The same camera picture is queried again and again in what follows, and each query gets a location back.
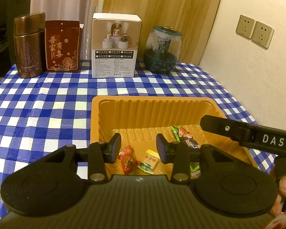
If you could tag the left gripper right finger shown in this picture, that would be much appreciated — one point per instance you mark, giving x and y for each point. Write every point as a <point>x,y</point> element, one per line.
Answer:
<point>219,180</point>

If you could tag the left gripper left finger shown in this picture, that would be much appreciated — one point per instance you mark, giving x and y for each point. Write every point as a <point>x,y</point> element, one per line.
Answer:
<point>59,180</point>

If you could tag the green edged dark snack bag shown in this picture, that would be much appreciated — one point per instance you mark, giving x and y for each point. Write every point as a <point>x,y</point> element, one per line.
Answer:
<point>182,135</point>

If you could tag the yellow green candy packet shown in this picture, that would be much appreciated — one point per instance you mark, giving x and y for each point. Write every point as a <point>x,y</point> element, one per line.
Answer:
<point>150,162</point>

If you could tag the small red snack packet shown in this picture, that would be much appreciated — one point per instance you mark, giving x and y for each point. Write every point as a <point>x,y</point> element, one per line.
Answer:
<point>128,159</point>

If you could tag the person's right hand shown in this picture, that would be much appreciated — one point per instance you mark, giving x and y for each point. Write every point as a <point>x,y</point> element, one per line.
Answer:
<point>277,207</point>

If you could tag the blue white checkered tablecloth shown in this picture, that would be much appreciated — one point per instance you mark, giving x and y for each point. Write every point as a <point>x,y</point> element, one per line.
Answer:
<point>41,114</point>

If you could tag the orange plastic tray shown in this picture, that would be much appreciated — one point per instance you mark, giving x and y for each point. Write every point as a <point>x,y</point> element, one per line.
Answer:
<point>138,119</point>

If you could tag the dark red gift box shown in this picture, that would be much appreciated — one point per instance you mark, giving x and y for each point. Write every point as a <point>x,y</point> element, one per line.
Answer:
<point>63,45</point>

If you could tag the green glass dome jar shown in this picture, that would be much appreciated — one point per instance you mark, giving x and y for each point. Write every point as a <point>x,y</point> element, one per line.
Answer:
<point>162,49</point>

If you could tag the brown metal thermos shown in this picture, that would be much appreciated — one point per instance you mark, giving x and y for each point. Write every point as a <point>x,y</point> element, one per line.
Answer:
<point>29,45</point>

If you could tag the white humidifier box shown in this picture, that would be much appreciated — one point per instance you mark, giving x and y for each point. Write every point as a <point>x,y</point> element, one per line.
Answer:
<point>114,44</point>

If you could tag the double wall socket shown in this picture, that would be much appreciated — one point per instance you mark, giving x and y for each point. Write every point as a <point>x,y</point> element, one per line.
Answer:
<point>260,33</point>

